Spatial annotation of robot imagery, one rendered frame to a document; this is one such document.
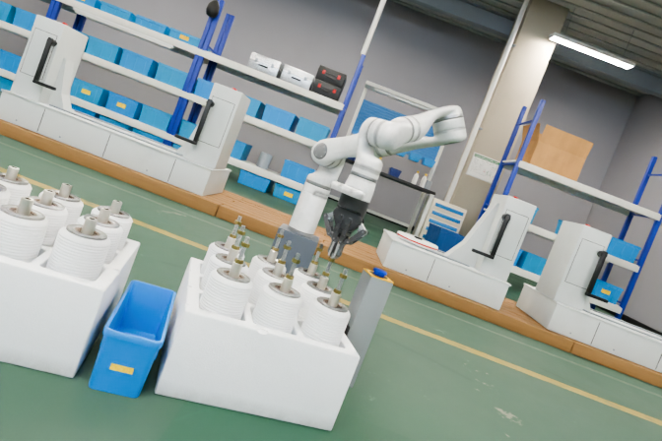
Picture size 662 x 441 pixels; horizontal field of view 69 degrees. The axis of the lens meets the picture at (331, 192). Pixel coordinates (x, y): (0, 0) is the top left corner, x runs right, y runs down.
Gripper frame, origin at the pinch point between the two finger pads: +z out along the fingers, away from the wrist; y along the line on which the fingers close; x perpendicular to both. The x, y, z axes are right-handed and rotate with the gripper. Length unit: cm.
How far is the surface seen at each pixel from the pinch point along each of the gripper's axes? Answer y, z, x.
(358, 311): -7.2, 14.6, -12.4
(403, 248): 41, 13, -191
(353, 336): -8.2, 21.4, -13.2
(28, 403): 16, 35, 57
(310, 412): -14.4, 32.2, 13.3
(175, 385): 6.8, 32.7, 33.5
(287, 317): -3.7, 14.5, 19.0
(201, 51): 390, -93, -306
